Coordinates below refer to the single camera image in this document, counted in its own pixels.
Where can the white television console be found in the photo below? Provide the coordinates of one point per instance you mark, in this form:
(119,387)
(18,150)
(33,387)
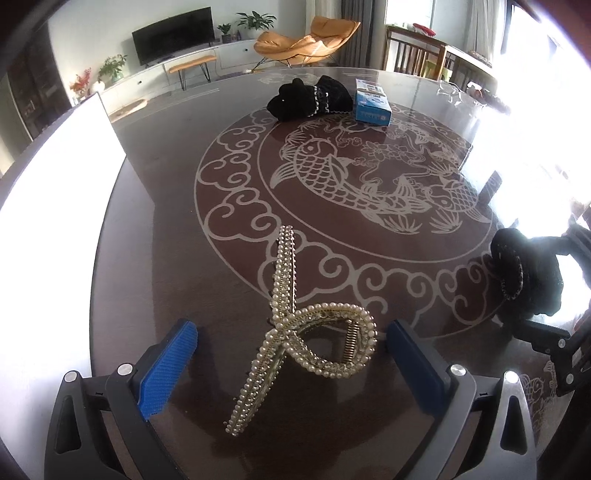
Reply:
(231,53)

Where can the round white vase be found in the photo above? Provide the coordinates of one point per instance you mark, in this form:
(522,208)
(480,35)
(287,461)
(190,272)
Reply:
(98,86)

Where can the large white cardboard box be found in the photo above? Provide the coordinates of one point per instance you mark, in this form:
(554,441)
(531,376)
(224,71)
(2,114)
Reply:
(69,161)

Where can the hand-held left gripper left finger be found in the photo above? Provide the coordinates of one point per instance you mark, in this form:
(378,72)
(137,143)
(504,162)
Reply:
(166,369)

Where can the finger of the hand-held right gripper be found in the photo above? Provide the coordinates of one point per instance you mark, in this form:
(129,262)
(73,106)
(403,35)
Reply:
(540,332)
(575,242)

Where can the dark patterned glass desktop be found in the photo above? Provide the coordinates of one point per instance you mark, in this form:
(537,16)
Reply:
(184,230)

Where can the black knitted glove pearl trim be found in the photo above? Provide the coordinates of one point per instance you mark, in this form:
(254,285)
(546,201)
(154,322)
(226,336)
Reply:
(535,277)
(291,101)
(334,94)

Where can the dark glass display cabinet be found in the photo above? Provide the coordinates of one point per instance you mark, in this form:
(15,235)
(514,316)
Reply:
(27,87)

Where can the orange lounge chair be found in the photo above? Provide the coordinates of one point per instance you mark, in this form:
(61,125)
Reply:
(300,44)

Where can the large leafy potted plant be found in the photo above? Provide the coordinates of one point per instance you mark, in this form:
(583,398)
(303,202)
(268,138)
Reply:
(256,23)

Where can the wooden slatted chairs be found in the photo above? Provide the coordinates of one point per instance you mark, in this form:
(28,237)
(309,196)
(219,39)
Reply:
(425,55)

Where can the wooden bench hairpin legs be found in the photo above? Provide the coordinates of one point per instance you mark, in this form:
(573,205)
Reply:
(191,63)

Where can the black flat television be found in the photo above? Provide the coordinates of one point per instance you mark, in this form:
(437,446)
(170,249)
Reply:
(173,34)

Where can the small green potted plant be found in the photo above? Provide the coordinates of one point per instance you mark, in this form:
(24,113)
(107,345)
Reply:
(225,32)

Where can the red flower arrangement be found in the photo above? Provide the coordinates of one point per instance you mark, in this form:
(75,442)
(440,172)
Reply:
(81,83)

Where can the grey curtain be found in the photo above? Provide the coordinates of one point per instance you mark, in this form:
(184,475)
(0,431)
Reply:
(360,32)

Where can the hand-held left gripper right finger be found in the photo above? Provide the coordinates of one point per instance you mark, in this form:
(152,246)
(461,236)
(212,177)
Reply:
(413,364)

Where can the pearl hair clip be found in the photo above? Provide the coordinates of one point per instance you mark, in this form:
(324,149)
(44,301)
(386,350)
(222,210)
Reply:
(284,267)

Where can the beige oval scratcher pad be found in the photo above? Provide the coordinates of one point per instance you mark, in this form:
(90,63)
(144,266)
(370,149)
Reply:
(129,110)

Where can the blue and white carton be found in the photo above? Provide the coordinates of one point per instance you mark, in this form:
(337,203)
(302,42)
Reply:
(371,104)

